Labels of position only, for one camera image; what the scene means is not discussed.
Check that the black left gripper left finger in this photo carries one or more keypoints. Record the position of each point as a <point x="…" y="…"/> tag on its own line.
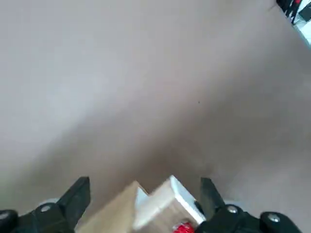
<point x="48" y="218"/>

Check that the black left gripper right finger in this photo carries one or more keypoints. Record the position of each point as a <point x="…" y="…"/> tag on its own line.
<point x="230" y="221"/>

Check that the white-fronted wooden drawer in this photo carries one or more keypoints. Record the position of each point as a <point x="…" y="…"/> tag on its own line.
<point x="165" y="194"/>

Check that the red and black tool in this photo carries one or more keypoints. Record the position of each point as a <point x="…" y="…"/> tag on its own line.
<point x="289" y="7"/>

